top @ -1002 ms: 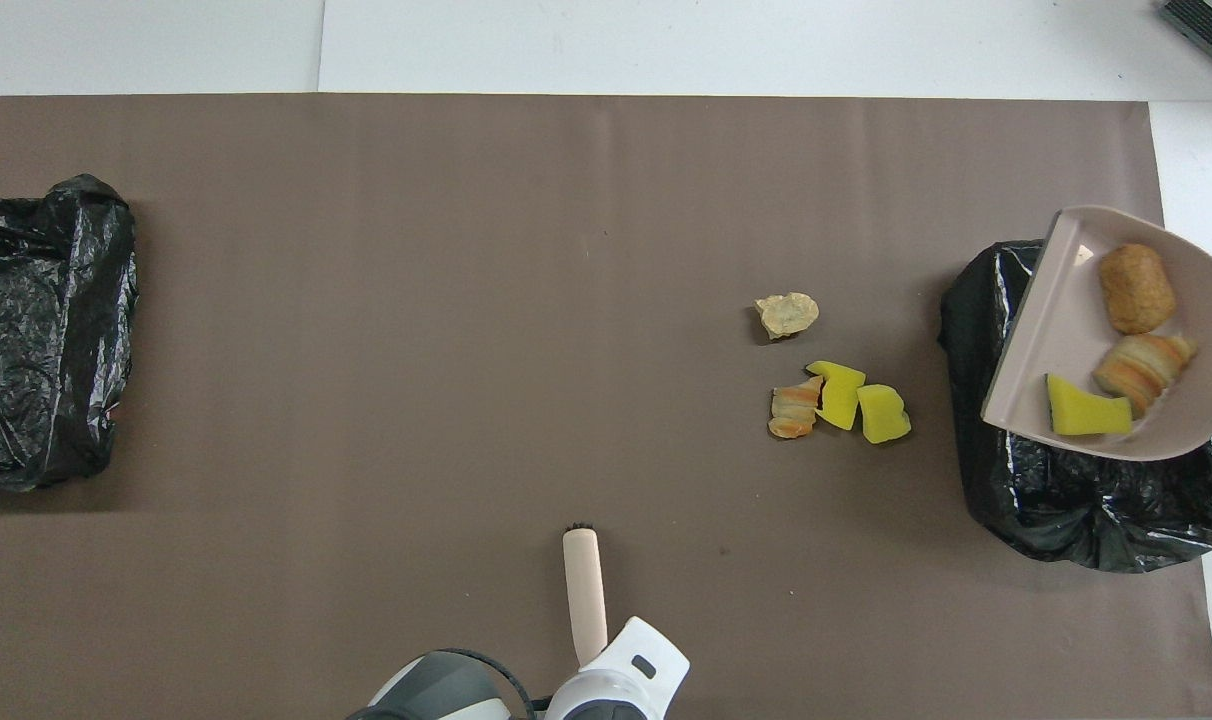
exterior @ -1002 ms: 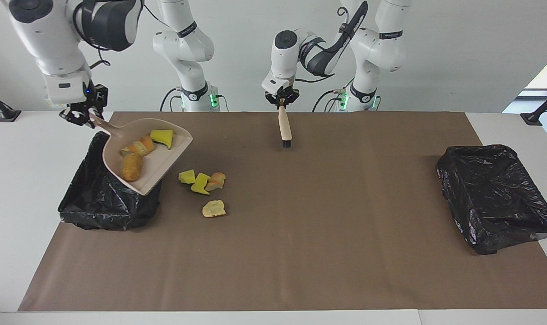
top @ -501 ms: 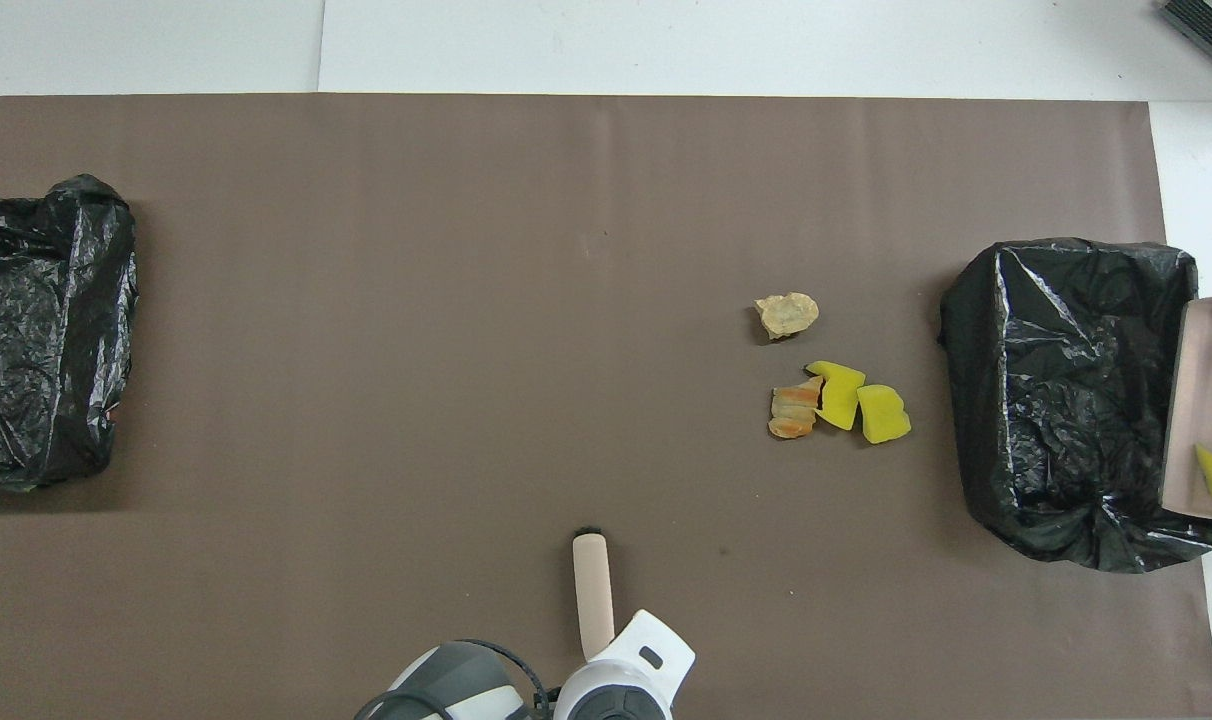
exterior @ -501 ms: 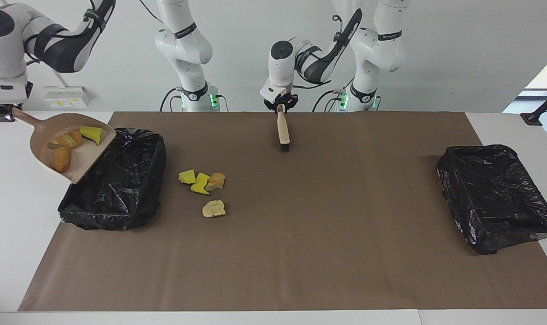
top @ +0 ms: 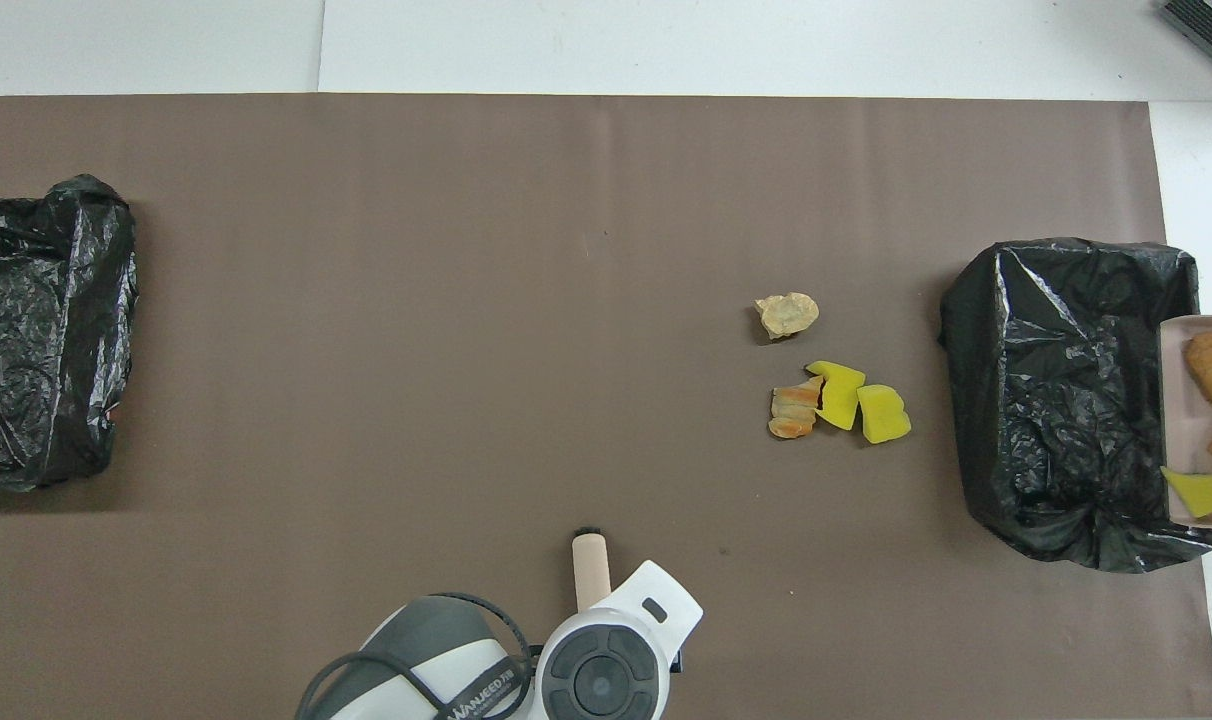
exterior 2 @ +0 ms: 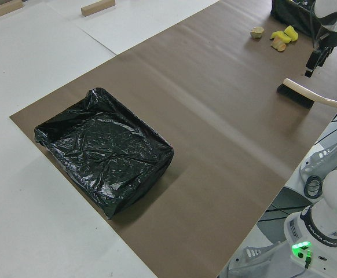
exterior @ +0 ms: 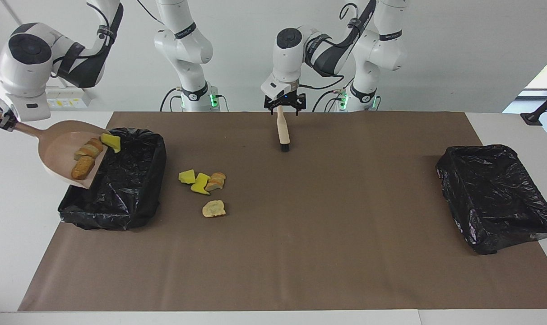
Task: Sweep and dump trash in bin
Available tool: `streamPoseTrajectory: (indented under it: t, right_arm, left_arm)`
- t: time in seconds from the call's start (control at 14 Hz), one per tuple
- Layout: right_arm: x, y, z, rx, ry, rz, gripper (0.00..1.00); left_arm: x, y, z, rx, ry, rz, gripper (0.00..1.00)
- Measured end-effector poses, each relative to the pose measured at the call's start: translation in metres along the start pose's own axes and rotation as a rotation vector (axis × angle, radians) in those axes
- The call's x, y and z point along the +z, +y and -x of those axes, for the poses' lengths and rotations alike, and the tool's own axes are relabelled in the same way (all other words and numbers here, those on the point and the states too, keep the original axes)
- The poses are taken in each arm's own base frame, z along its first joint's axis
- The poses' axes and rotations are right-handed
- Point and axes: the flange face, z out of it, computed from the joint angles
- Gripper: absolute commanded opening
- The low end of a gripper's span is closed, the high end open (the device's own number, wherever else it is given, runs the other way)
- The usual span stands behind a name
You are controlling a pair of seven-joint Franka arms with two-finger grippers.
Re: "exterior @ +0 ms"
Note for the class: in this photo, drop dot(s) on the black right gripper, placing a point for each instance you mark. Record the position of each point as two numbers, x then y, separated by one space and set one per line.
8 115

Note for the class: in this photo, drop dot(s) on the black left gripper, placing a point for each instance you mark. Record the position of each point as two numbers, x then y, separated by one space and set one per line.
285 100

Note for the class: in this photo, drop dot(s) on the beige hand brush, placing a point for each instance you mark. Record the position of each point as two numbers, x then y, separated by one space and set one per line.
283 131

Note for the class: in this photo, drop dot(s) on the pale pink plastic dustpan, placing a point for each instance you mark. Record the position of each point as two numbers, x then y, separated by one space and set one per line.
59 149

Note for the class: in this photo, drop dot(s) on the orange striped bread slice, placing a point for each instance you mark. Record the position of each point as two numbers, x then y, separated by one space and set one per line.
89 149

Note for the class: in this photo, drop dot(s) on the brown bread bun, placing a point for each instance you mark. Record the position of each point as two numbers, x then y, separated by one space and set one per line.
82 167

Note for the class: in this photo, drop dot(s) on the small striped bread piece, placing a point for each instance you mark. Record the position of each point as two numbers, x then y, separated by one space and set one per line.
215 181

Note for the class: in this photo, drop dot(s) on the yellow sponge wedge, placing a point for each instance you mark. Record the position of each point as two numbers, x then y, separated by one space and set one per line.
111 142

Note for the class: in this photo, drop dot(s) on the notched yellow sponge piece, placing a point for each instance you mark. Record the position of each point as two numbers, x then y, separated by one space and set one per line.
200 185

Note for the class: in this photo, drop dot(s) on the yellow sponge chunk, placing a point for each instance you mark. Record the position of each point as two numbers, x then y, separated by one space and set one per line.
187 176

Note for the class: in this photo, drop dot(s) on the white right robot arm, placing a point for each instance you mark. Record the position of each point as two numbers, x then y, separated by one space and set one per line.
16 90

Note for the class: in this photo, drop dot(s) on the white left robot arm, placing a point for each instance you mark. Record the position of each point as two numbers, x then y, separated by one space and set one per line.
287 63

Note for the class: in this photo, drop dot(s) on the black bag lined bin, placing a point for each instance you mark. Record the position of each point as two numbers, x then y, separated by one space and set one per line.
494 198
124 189

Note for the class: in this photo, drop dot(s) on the pale crumpled bread lump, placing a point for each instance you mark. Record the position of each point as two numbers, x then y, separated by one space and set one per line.
214 208

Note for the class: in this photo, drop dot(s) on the brown paper table mat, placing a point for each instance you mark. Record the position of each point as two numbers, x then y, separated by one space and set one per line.
273 280

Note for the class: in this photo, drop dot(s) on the white wall outlet box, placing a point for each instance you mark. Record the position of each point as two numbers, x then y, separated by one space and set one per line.
70 103

